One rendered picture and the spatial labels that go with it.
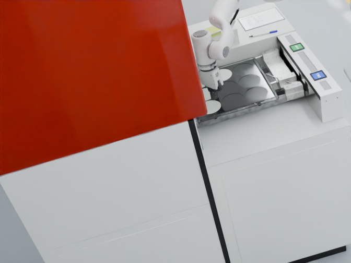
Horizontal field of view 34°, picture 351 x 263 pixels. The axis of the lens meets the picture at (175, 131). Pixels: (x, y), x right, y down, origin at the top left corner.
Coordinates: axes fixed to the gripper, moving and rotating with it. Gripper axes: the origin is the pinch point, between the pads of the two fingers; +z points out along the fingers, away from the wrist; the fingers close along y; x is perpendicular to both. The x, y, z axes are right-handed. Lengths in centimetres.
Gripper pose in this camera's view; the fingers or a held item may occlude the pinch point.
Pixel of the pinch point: (214, 94)
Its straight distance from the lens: 259.9
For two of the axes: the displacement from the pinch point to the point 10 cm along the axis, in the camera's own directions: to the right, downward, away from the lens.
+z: 2.2, 7.7, 6.0
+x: -7.1, 5.5, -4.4
